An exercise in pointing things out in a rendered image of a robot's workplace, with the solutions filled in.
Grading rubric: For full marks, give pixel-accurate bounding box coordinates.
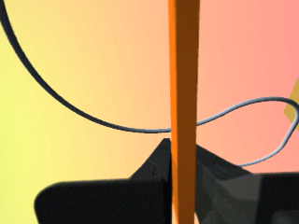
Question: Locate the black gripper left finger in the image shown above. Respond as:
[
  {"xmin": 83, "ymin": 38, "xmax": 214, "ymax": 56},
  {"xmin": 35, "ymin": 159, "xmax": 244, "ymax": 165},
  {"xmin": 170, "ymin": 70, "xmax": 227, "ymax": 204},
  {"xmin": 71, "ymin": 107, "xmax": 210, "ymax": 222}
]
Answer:
[{"xmin": 33, "ymin": 138, "xmax": 173, "ymax": 224}]

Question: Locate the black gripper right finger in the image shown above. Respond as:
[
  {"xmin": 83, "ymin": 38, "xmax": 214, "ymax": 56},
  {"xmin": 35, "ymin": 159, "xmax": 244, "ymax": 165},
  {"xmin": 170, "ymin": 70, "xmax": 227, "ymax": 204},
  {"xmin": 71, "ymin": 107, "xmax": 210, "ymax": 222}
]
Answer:
[{"xmin": 194, "ymin": 144, "xmax": 299, "ymax": 224}]

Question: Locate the orange bar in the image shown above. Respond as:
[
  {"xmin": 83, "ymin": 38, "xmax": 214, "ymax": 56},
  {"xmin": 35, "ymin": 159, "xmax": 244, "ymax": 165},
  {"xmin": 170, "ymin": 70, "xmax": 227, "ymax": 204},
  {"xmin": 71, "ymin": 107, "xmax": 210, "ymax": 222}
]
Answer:
[{"xmin": 168, "ymin": 0, "xmax": 200, "ymax": 224}]

